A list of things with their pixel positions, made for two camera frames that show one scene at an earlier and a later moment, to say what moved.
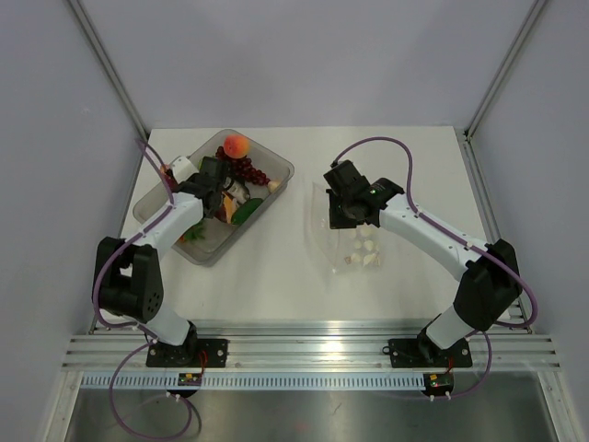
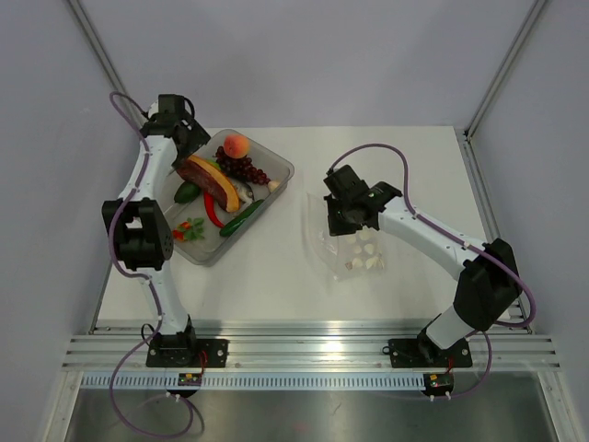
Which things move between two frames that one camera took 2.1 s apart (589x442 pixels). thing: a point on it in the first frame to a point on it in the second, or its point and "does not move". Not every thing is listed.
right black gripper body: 340,215 does not move
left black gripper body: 219,191 to 180,156
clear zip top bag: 358,250 does not move
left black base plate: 193,354 does not move
